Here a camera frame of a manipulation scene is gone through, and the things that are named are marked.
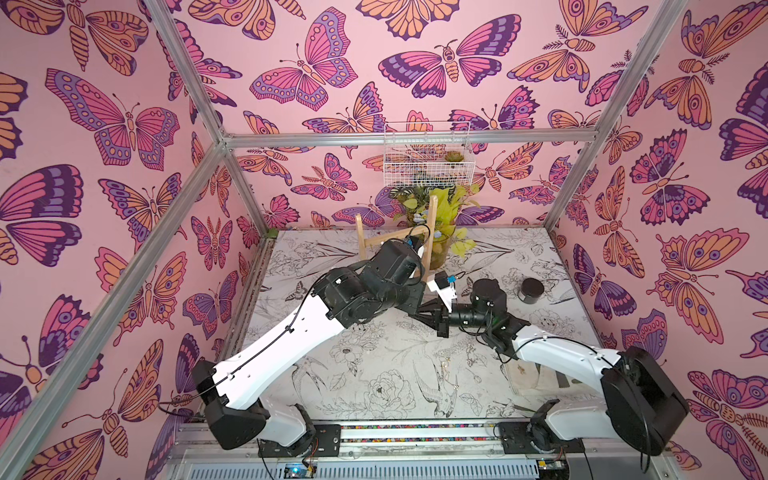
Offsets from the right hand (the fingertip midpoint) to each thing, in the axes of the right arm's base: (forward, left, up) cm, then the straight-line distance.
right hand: (413, 310), depth 74 cm
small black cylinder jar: (+20, -41, -20) cm, 50 cm away
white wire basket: (+55, -6, +5) cm, 56 cm away
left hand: (+1, -2, +10) cm, 10 cm away
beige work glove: (-10, -35, -20) cm, 41 cm away
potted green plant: (+36, -2, +6) cm, 37 cm away
